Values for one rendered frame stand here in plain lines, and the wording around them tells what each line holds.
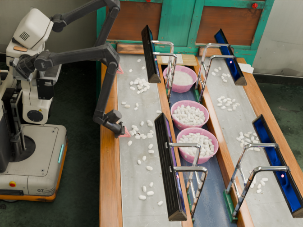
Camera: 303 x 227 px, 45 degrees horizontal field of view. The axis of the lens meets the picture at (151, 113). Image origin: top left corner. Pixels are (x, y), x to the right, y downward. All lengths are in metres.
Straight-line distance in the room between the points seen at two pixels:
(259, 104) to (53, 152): 1.57
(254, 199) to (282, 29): 2.35
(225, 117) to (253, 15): 0.93
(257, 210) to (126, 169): 0.76
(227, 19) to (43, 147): 1.75
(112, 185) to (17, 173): 0.94
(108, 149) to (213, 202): 0.69
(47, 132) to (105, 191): 1.15
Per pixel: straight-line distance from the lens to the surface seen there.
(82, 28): 3.93
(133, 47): 2.99
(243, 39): 3.21
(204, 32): 3.07
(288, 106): 4.23
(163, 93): 2.65
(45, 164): 2.80
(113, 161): 2.15
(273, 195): 2.25
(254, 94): 2.87
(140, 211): 1.99
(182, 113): 2.55
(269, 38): 4.15
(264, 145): 1.94
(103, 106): 2.13
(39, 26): 2.18
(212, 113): 2.57
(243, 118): 2.66
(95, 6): 2.34
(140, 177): 2.12
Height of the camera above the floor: 2.39
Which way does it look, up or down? 41 degrees down
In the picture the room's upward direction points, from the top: 8 degrees clockwise
